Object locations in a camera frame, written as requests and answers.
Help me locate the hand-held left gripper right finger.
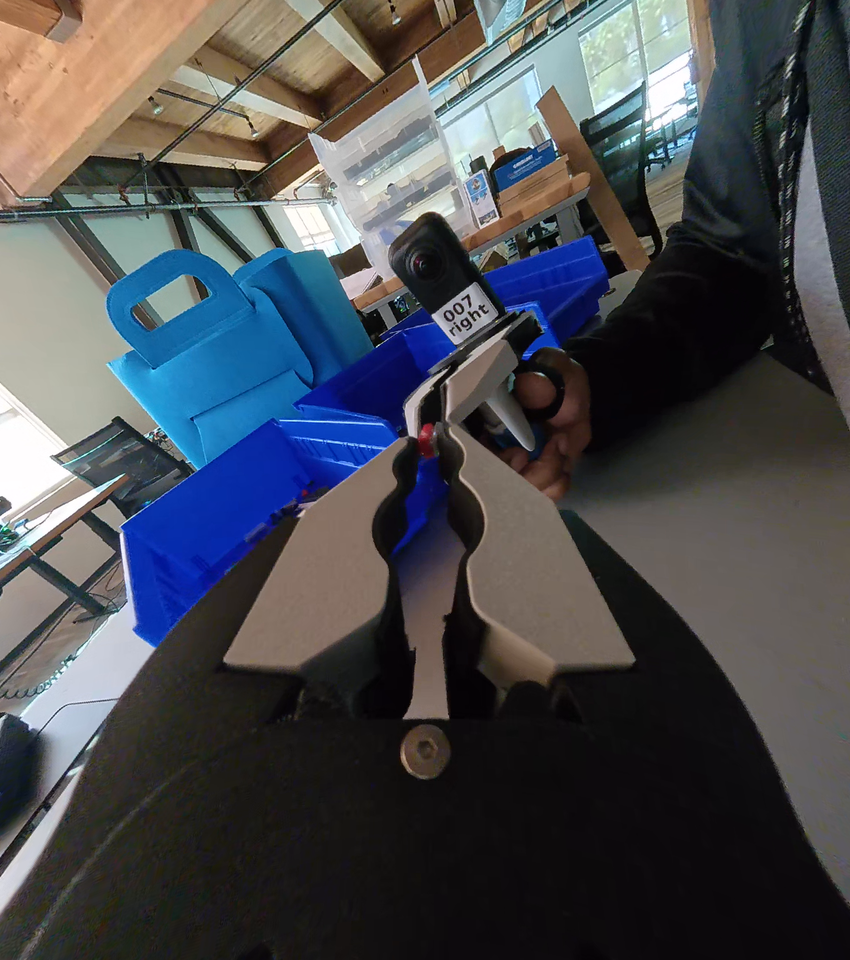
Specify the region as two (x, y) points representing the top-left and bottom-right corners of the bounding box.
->
(436, 429), (637, 719)

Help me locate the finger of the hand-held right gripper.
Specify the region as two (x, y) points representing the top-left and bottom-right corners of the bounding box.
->
(402, 375), (444, 440)
(440, 336), (522, 427)

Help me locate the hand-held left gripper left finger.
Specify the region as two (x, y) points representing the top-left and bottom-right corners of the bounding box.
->
(224, 438), (418, 719)

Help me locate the blue plastic bin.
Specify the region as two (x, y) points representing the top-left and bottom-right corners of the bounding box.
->
(119, 416), (444, 648)
(293, 300), (546, 481)
(481, 234), (613, 340)

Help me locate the person's right forearm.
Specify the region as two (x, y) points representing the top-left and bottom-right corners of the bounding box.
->
(563, 202), (801, 451)

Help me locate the grey desk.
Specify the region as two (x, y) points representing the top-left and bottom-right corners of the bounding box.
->
(20, 270), (850, 960)

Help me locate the wood-edged side desk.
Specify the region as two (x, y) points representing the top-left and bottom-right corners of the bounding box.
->
(0, 472), (132, 639)

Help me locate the person's right hand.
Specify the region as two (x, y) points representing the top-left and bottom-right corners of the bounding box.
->
(470, 348), (592, 502)

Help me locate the small printed card box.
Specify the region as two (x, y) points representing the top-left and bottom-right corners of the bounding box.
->
(464, 171), (499, 228)

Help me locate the stack of clear plastic bins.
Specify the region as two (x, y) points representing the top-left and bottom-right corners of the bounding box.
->
(308, 58), (480, 279)

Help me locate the wooden table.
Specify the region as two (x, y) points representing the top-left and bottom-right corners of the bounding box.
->
(353, 171), (592, 312)

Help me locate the blue cardboard box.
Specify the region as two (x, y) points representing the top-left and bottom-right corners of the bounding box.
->
(491, 144), (557, 192)

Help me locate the flat brown cardboard box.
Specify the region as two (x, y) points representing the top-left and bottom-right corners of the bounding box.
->
(496, 155), (572, 211)

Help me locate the leaning wooden plank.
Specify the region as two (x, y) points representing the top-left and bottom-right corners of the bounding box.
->
(536, 84), (652, 273)

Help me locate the blue felt bag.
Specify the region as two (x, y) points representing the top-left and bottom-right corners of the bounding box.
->
(106, 249), (375, 470)

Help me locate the black mesh office chair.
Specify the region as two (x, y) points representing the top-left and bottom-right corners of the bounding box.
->
(50, 416), (195, 519)

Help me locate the grey sprinkler pipe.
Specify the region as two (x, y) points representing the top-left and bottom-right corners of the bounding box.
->
(0, 196), (337, 225)

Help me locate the person's upper body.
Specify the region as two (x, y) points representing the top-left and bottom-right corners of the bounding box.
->
(683, 0), (850, 504)

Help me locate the black cable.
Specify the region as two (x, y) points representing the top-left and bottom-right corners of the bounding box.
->
(23, 697), (120, 740)

